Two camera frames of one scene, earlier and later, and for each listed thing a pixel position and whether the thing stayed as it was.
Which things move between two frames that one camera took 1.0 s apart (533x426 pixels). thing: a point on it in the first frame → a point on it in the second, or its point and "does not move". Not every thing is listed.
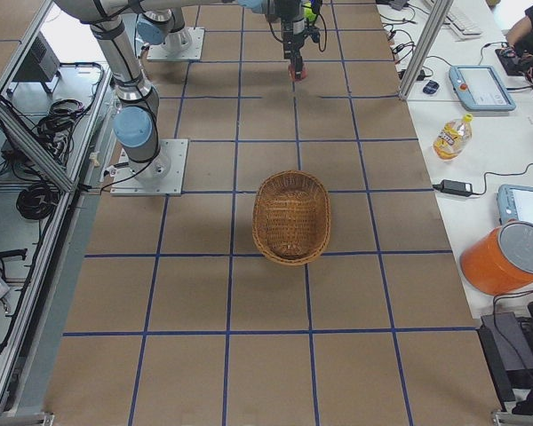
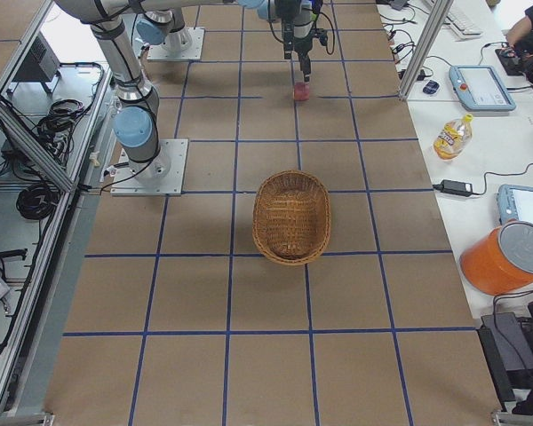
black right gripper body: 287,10 does not move
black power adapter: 454,187 does not move
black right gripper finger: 288,37 does not move
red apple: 291,69 → 301,90
